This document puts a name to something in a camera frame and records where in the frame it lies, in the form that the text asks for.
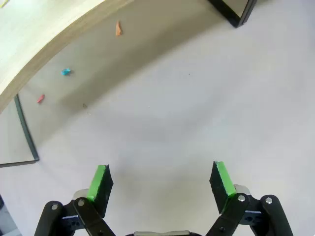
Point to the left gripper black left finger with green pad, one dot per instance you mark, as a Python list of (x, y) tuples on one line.
[(97, 186)]

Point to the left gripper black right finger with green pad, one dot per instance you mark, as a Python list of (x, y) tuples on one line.
[(221, 186)]

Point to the red paper scrap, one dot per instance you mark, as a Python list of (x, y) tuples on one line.
[(41, 98)]

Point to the blue paper scrap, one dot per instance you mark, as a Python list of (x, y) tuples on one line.
[(66, 71)]

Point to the orange paper scrap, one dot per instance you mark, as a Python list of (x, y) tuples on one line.
[(118, 29)]

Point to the wooden table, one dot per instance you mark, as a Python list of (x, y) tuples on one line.
[(37, 32)]

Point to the yellow-green paper scrap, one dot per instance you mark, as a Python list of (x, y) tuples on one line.
[(3, 2)]

